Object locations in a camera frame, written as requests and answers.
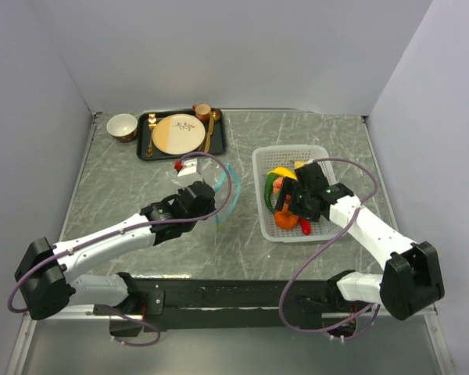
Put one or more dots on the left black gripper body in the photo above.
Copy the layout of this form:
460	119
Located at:
210	207

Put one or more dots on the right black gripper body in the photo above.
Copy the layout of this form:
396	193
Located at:
302	205

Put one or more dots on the clear zip top bag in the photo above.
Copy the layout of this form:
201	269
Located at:
227	187

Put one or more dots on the orange toy pumpkin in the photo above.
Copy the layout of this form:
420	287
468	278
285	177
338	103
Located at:
285	220

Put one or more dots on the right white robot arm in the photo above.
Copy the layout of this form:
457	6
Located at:
348	212

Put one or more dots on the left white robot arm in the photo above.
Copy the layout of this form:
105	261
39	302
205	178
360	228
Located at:
53	276

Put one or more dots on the toy peach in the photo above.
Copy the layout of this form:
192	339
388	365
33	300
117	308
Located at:
276	185

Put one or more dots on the yellow toy banana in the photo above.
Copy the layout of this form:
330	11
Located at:
283	172

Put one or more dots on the green chili pepper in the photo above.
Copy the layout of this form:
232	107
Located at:
268	188

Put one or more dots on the yellow toy potato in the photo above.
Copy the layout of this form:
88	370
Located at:
299	164

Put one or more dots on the red chili pepper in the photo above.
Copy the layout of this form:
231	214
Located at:
305	226

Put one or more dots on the white plastic basket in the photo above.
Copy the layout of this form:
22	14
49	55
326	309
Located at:
268	158

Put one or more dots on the orange and cream plate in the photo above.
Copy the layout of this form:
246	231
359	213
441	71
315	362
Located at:
178	134

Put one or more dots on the gold knife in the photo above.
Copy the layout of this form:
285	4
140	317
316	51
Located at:
209	133

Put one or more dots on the gold spoon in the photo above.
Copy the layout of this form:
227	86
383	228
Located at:
216	115

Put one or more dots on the orange cup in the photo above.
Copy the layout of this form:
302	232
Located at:
202	111

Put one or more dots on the gold fork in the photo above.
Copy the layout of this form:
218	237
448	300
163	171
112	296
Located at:
151	124

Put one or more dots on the white and red bowl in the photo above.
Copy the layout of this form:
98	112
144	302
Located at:
122	127

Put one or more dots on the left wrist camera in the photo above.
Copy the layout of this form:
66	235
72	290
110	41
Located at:
187	171

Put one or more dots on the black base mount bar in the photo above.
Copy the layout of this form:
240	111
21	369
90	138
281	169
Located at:
168	304

